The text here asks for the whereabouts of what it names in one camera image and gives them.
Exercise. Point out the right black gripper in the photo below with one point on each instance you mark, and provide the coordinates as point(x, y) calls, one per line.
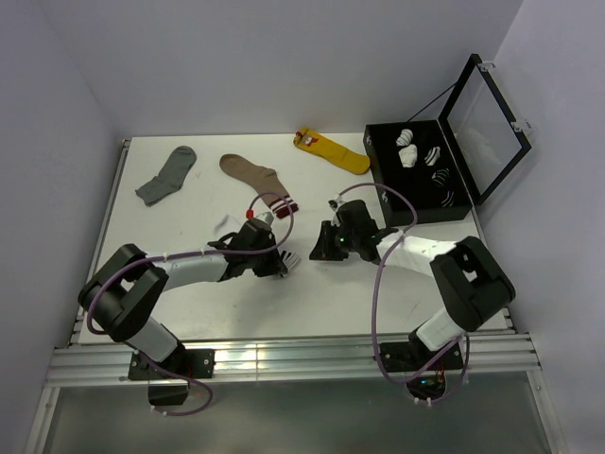
point(323, 249)

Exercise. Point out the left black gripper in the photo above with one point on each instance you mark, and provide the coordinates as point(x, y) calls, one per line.
point(275, 266)

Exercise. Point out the white sock black stripes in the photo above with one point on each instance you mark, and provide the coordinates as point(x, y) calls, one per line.
point(290, 259)

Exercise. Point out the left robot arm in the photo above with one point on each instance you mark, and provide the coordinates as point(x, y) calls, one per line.
point(121, 296)

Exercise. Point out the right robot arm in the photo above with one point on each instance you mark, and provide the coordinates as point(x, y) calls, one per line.
point(472, 286)

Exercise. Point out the brown striped sock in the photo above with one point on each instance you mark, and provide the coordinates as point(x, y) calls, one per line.
point(263, 180)

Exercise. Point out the yellow sock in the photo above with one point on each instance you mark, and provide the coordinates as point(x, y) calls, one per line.
point(310, 141)

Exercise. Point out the black storage box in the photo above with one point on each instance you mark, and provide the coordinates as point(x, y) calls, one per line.
point(413, 185)

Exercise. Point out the dark rolled sock lower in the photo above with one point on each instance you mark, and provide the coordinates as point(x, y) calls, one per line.
point(449, 199)

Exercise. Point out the dark striped rolled sock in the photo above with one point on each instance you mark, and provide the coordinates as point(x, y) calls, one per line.
point(441, 178)

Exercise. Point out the grey sock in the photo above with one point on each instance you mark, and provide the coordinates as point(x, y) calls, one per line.
point(170, 178)

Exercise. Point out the striped rolled sock upper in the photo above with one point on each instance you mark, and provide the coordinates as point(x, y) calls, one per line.
point(432, 156)

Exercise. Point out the white rolled sock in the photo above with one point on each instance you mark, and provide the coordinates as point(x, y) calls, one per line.
point(405, 138)

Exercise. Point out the box lid with glass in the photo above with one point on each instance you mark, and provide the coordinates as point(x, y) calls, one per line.
point(487, 141)

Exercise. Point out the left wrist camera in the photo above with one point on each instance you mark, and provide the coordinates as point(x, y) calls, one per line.
point(266, 217)

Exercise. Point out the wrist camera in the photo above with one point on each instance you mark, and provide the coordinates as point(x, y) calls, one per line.
point(336, 203)
point(266, 217)

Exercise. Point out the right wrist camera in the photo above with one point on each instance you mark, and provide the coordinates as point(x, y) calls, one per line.
point(336, 203)

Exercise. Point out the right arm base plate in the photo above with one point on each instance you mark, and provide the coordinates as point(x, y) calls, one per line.
point(408, 357)

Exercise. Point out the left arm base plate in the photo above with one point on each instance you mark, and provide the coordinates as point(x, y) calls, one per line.
point(194, 363)

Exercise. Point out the aluminium frame rail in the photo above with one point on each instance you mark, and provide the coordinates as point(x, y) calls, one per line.
point(281, 360)

